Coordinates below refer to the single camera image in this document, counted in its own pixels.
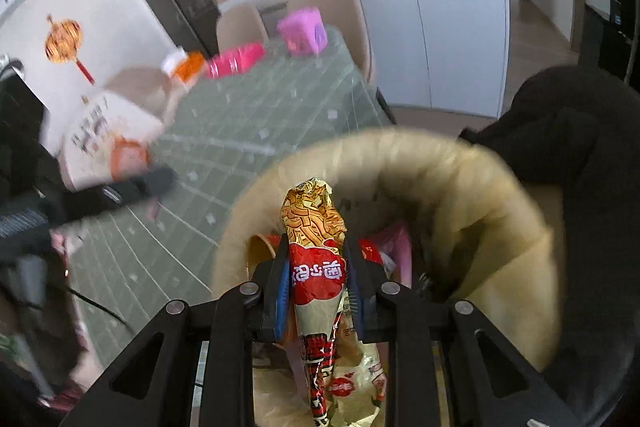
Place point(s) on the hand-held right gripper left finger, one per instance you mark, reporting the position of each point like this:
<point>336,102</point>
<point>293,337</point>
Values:
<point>282,294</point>

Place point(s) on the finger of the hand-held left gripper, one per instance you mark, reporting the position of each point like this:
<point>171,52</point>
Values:
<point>130,187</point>

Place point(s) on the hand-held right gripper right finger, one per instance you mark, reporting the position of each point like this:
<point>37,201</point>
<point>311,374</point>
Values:
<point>353,292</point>

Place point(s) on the red patterned noodle packet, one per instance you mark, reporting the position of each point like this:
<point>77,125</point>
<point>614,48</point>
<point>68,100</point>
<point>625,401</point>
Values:
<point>315,282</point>

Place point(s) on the red snack packet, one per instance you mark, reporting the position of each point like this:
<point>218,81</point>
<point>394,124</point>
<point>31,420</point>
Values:
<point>372,253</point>

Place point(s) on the pink chips packet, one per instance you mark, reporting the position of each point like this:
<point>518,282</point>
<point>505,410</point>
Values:
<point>400,254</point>

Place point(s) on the beige woven basket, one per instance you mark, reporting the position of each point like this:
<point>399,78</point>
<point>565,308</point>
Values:
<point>450,207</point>

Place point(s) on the white cartoon bag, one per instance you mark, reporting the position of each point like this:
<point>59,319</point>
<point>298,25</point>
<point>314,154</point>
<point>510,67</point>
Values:
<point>100,127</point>

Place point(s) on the cream snack packet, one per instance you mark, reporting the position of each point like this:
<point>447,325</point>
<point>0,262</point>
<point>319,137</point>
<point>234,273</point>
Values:
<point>355,387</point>

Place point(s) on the green grid tablecloth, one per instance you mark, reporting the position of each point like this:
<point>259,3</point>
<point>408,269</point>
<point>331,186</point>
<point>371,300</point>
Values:
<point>250,117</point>

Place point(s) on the bright pink carton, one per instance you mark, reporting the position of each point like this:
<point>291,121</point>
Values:
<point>235,59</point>

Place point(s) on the beige dining chair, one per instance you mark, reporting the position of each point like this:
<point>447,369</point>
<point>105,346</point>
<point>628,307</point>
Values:
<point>330,2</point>
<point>240,24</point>

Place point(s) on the pale pink gift box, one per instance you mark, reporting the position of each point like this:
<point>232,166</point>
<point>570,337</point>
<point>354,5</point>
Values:
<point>300,29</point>

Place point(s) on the black jacket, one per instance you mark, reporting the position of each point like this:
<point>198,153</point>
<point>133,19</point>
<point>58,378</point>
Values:
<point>575,132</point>

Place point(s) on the white cabinet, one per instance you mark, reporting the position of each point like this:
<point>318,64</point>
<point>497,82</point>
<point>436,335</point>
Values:
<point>450,32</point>

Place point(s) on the black floor stand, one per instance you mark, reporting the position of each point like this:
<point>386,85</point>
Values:
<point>612,37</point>

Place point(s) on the orange lantern wall decoration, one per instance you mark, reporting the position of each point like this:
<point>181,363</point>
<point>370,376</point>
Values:
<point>62,39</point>

